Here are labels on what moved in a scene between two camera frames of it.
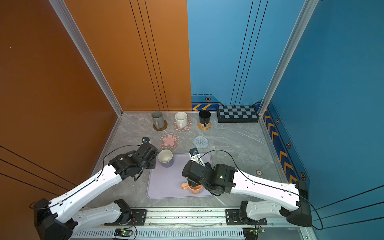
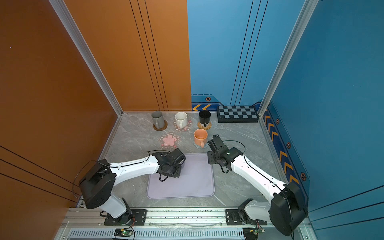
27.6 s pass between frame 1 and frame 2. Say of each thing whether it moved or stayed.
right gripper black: moved
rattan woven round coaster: stayed
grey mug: stayed
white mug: stayed
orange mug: moved
